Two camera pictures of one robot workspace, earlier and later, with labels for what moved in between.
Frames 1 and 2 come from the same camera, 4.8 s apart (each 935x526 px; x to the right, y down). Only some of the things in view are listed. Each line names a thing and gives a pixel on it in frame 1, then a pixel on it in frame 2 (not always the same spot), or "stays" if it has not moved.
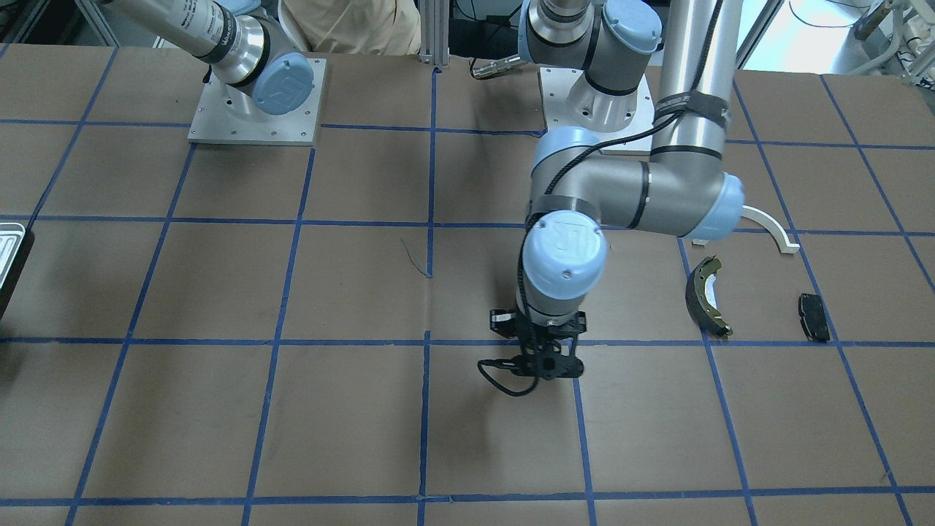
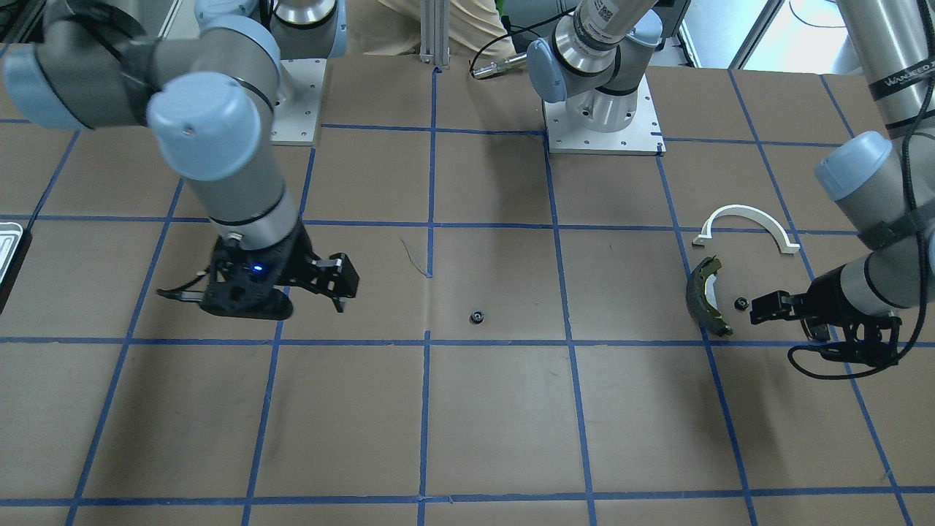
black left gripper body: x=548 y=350 -> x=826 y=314
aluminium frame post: x=434 y=31 stays
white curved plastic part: x=781 y=234 stays
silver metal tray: x=11 y=236 stays
